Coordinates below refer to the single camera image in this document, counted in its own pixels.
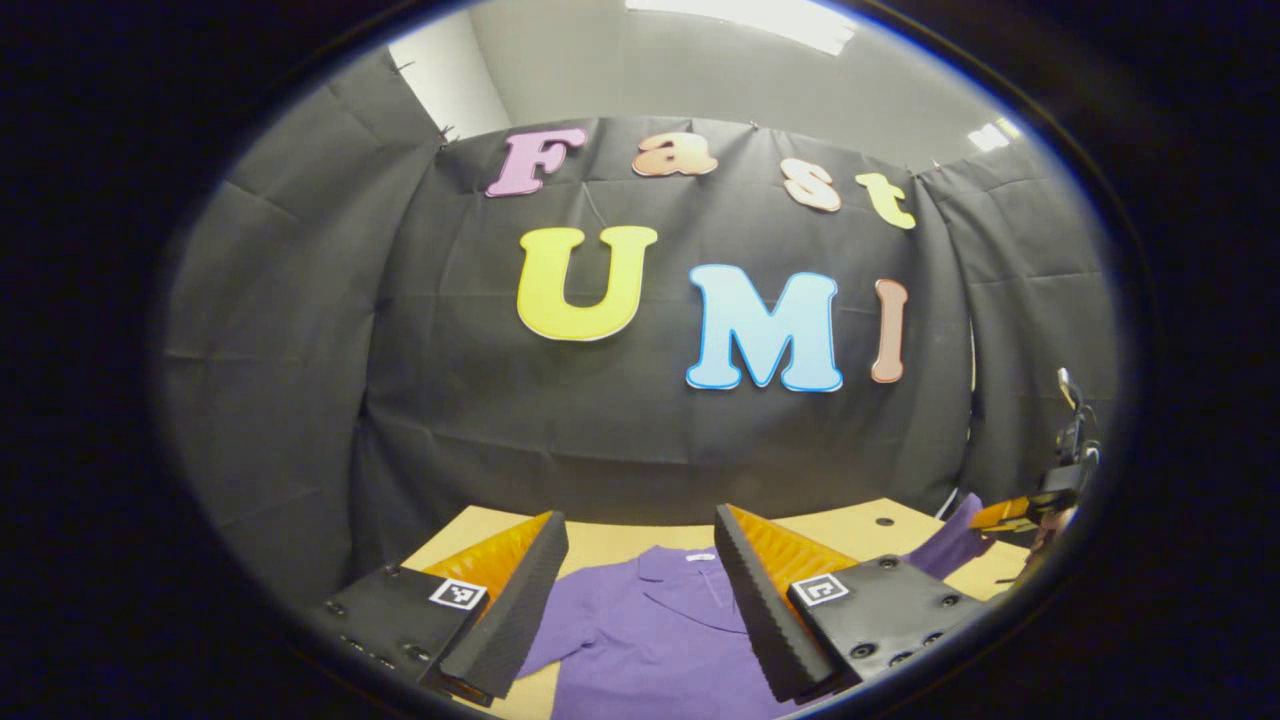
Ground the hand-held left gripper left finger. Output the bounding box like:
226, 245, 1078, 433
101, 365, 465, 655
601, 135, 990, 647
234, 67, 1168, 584
318, 510, 569, 706

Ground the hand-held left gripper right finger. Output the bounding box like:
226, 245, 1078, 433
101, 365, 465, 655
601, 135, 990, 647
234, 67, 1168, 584
713, 503, 986, 704

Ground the purple knit shirt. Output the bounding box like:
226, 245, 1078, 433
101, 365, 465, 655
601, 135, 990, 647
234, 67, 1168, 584
515, 492, 996, 720

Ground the black backdrop cloth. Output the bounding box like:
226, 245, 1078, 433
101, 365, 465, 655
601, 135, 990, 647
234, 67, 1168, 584
155, 45, 1121, 601

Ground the small ceiling light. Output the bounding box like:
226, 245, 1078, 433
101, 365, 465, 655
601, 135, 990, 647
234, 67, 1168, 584
968, 118, 1023, 153

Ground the large ceiling light panel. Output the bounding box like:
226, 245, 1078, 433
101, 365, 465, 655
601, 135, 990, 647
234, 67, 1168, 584
625, 0, 859, 56

